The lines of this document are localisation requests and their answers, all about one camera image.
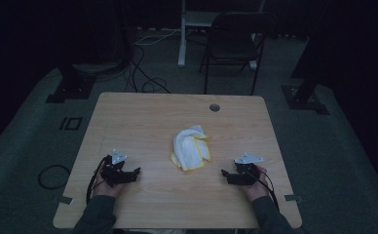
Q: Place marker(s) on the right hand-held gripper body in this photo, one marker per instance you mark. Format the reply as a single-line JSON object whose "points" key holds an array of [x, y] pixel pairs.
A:
{"points": [[247, 174]]}

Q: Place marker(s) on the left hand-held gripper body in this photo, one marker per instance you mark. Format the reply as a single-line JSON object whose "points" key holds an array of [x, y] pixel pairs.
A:
{"points": [[114, 174]]}

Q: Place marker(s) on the white towel with yellow edge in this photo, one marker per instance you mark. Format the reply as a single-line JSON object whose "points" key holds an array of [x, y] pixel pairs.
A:
{"points": [[190, 149]]}

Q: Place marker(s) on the person's left hand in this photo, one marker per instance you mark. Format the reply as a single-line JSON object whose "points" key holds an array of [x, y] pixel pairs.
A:
{"points": [[104, 189]]}

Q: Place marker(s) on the grey tape strip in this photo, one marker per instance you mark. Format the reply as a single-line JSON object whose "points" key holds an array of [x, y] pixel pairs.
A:
{"points": [[65, 200], [293, 198]]}

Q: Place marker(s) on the black stand with square base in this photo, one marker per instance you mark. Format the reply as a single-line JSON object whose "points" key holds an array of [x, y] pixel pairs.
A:
{"points": [[73, 87], [304, 97]]}

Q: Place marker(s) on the grey round stand base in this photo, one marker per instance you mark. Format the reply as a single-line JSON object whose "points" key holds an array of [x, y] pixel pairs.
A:
{"points": [[96, 67]]}

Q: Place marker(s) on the black folding chair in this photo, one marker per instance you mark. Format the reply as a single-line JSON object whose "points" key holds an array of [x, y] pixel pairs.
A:
{"points": [[232, 45]]}

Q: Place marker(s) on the white desk frame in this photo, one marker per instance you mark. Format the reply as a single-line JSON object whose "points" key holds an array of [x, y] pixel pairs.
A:
{"points": [[182, 42]]}

